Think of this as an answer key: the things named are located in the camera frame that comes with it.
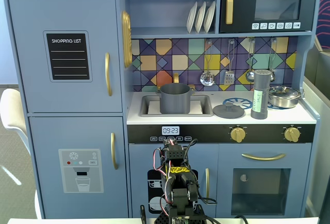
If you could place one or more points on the gray salt shaker green label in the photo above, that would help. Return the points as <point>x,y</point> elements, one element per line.
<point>259,85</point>

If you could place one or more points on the blue fridge door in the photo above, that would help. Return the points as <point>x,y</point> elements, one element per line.
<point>31,54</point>

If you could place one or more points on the white toy plate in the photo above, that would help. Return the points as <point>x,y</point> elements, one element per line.
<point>209,16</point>
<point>200,18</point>
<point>191,18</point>

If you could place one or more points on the metal slotted spatula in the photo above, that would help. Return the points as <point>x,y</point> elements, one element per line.
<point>229,78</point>

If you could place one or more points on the water dispenser sticker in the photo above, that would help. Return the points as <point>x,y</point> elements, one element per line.
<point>81,172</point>

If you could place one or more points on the metal slotted skimmer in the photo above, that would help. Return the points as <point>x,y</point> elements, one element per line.
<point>207,78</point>

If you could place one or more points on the black dishwasher sticker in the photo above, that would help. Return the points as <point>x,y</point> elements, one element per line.
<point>153,182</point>

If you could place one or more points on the metal ladle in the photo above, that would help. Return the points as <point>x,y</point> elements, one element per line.
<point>249,76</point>

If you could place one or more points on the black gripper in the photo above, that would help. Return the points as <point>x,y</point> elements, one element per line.
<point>174,147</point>

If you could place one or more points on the gold toy phone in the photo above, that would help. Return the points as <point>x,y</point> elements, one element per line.
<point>126,38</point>

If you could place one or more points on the metal spoon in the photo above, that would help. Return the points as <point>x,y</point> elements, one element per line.
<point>272,76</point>

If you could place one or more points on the gray plastic pot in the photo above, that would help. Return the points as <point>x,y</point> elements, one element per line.
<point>175,100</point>

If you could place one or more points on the colourful tile backsplash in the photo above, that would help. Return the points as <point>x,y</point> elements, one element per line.
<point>180,54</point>

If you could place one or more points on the gray pot lid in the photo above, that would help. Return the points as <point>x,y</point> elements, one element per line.
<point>228,112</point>

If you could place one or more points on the blue wooden toy kitchen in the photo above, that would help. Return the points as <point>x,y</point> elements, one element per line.
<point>283,118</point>

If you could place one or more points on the white chair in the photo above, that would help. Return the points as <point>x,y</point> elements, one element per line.
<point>13,110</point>

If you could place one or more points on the blue freezer door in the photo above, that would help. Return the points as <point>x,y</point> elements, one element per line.
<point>46,136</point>

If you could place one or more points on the gold stove knob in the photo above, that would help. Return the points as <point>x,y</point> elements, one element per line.
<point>237,134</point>
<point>292,134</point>

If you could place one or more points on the steel pot with lid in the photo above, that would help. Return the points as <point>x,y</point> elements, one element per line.
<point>283,96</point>

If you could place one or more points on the gold toy faucet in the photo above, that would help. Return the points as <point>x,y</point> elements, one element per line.
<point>176,78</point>

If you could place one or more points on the blue oven door with window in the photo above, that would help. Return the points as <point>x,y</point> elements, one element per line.
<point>227,182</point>

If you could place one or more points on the black shopping list board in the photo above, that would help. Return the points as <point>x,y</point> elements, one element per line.
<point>67,54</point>

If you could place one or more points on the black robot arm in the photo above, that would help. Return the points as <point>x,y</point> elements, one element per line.
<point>180,198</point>

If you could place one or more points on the black stove control panel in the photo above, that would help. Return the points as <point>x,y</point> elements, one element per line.
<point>206,132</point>

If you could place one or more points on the blue cabinet door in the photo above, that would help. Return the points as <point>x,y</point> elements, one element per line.
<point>139,157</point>

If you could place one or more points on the gray toy sink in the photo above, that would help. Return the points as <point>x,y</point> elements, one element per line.
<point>207,105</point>

